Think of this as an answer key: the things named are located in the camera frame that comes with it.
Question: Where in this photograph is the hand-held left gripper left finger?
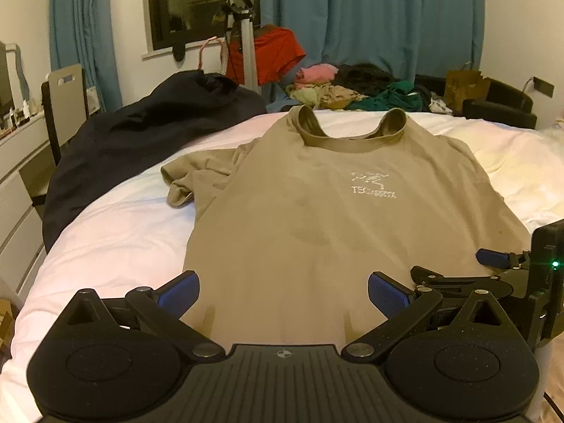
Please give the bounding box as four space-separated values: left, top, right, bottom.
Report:
57 270 226 360

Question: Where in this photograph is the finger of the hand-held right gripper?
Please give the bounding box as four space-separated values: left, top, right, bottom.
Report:
410 265 515 299
476 248 532 275

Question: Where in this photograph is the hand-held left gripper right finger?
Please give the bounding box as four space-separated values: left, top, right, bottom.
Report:
341 272 526 360

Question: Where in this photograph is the tan t-shirt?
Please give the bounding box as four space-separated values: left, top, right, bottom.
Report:
161 106 532 348

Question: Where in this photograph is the black clothes pile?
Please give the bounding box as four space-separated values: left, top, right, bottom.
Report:
335 63 400 96

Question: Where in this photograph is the pink clothes hanger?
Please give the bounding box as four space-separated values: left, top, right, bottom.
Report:
198 37 228 72

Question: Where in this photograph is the bed with white sheet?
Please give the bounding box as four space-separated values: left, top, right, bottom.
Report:
9 110 564 423

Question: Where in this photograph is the white crumpled duvet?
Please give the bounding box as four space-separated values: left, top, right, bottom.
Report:
434 117 564 232

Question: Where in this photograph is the black armchair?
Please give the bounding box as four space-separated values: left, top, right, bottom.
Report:
416 75 538 130

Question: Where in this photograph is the dark navy cloth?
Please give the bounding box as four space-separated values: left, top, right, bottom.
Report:
43 72 268 253

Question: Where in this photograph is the brown paper bag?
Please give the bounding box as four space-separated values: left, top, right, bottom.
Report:
443 63 491 114

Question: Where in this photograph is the cardboard box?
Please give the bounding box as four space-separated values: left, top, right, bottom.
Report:
0 299 18 358

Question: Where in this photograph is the green garment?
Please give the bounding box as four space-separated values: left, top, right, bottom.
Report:
351 80 426 114

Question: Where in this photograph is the white dresser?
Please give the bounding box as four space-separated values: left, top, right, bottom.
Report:
0 112 59 301

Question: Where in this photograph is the beige crumpled garment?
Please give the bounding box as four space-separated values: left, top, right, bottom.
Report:
314 85 367 110

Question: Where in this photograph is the yellow-green garment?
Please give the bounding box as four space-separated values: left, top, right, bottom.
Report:
286 84 323 107

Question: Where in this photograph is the chair with pale backrest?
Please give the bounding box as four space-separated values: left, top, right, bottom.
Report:
41 64 90 197

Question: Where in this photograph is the pink garment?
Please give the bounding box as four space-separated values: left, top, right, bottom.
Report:
294 64 338 90

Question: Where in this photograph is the silver tripod stand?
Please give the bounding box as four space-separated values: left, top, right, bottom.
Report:
210 0 262 94

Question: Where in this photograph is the red garment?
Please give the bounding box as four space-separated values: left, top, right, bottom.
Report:
226 27 306 86

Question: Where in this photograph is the wide blue curtain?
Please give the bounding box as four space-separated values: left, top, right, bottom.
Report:
260 0 485 111

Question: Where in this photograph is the white framed mirror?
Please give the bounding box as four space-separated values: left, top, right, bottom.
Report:
0 41 24 116

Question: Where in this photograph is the narrow blue curtain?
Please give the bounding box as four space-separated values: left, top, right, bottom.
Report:
49 0 123 114

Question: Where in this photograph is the dark window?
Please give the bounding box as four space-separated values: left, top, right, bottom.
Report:
147 0 262 52

